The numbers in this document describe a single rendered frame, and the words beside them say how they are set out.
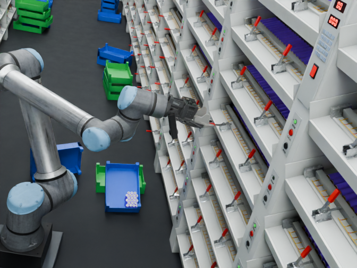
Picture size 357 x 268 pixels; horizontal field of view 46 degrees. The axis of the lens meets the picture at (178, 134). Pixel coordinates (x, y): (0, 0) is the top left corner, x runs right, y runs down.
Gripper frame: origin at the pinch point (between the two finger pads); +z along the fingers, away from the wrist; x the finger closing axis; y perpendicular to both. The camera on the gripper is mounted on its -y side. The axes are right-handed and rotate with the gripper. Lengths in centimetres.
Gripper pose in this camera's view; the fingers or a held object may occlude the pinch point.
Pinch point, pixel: (209, 124)
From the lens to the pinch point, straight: 165.4
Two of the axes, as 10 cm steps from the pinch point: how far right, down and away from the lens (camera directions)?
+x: -1.7, -5.4, 8.2
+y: 3.6, -8.1, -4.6
